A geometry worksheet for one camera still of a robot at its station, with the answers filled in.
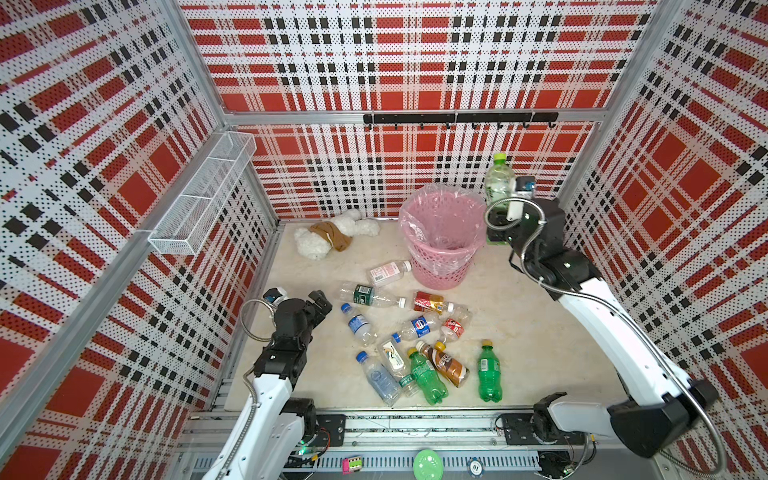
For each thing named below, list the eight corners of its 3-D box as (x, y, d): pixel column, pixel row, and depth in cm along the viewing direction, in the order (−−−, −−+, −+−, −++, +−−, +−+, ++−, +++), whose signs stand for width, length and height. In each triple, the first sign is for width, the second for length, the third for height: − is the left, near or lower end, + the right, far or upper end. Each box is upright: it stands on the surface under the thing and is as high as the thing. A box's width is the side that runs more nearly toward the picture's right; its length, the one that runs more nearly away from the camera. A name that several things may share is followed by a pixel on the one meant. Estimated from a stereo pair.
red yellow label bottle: (411, 309, 95) (411, 304, 92) (414, 295, 98) (414, 290, 96) (452, 316, 93) (454, 311, 91) (454, 302, 97) (455, 296, 94)
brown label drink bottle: (412, 353, 87) (412, 347, 84) (421, 341, 90) (422, 334, 86) (459, 389, 81) (462, 384, 77) (468, 375, 83) (471, 370, 79)
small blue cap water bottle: (336, 316, 95) (334, 310, 92) (349, 306, 98) (347, 299, 94) (368, 348, 88) (366, 342, 85) (380, 336, 91) (379, 330, 87)
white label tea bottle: (395, 386, 81) (394, 381, 77) (376, 349, 87) (374, 344, 84) (417, 371, 83) (418, 367, 80) (397, 337, 89) (397, 332, 86)
